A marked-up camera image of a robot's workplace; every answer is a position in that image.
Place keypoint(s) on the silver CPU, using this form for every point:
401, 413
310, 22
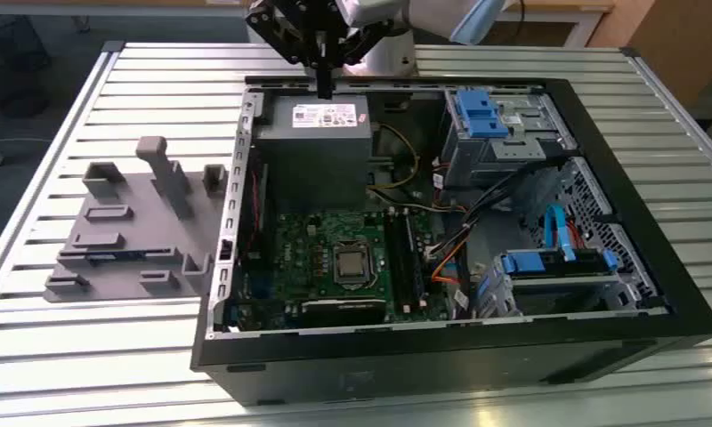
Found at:
348, 264

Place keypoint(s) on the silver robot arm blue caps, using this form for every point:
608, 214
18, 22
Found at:
390, 49

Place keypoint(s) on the grey parts rack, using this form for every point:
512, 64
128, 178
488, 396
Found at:
136, 213

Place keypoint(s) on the silver drive cage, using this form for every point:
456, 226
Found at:
509, 151

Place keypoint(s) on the brown wooden cabinet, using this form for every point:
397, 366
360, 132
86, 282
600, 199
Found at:
676, 40

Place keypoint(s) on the white framed wooden desk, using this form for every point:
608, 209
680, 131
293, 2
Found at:
569, 5

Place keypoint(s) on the silver disk bay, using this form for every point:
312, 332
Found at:
569, 284

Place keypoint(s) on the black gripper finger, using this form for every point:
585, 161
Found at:
361, 44
272, 26

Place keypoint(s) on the RAM stick with blue label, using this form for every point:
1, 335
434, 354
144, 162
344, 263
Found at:
114, 256

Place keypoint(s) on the blue disk carrier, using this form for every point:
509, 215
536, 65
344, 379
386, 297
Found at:
525, 264

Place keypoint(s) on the black graphics card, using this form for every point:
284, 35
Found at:
344, 311

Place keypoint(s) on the black PC case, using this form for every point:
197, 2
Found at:
450, 356

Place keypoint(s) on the green motherboard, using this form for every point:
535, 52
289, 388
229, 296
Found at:
298, 236

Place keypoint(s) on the blue plastic drive latch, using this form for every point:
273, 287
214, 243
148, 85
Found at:
480, 120

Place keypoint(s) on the black office chair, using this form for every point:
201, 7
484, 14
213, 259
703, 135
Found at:
11, 53

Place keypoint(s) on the grey power supply unit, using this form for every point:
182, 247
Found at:
308, 169

